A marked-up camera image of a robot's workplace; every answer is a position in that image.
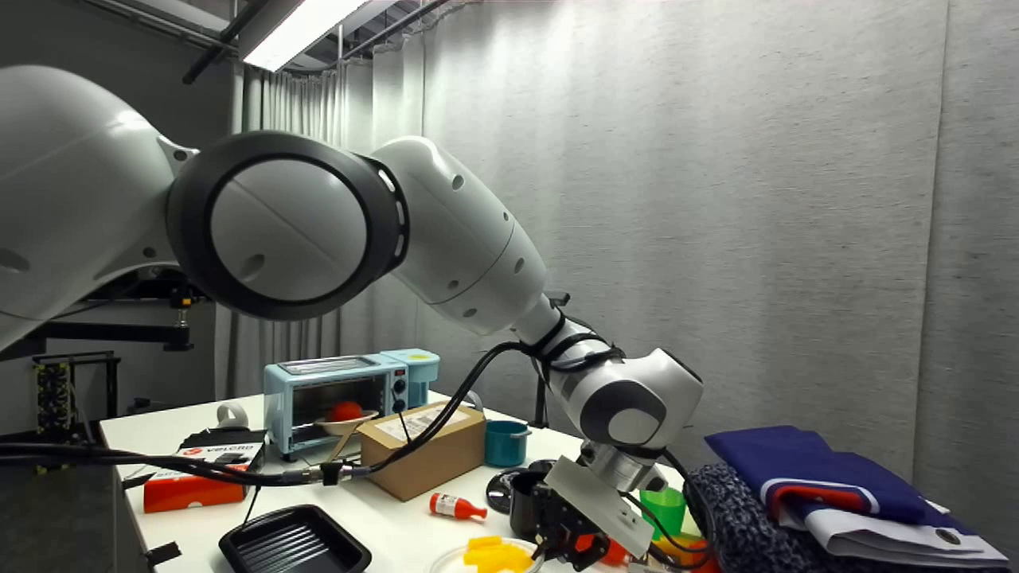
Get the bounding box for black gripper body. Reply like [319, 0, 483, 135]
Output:
[527, 475, 611, 565]

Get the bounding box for white round plate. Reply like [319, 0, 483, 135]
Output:
[426, 533, 551, 573]

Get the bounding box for black pot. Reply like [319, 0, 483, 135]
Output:
[508, 465, 554, 539]

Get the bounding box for black pot lid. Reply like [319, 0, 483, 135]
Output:
[483, 469, 519, 516]

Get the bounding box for orange toy carrot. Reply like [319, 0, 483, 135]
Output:
[569, 532, 633, 565]

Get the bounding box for red toy ketchup bottle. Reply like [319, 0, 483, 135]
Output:
[426, 488, 492, 524]

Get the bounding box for green plastic cup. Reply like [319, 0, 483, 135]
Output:
[644, 482, 688, 539]

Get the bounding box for yellow toy food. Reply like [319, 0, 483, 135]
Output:
[649, 532, 709, 573]

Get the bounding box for brown cardboard box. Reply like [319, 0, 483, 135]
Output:
[358, 396, 492, 501]

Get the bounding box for dark patterned cloth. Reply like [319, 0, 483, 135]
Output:
[681, 458, 853, 573]

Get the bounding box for light blue toy oven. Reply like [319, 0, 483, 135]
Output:
[261, 348, 444, 461]

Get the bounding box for thin wooden stick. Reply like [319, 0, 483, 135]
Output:
[315, 414, 379, 470]

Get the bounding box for black plastic tray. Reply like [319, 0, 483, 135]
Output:
[217, 501, 375, 573]

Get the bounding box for blue folded cloth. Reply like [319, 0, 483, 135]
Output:
[704, 424, 976, 533]

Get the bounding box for white folded cloth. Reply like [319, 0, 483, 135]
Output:
[785, 506, 1012, 573]

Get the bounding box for small black flat object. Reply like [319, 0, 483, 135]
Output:
[178, 424, 268, 452]

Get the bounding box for red orange box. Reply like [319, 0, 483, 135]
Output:
[140, 441, 268, 516]

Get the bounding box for black metal beam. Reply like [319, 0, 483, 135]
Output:
[28, 316, 196, 359]

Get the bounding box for black metal rack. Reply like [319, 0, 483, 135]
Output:
[28, 349, 120, 440]

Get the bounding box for long fluorescent light panel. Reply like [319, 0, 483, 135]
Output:
[240, 0, 370, 77]

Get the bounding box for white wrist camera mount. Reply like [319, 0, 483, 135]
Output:
[541, 456, 656, 559]

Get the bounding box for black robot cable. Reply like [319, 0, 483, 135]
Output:
[0, 337, 554, 490]

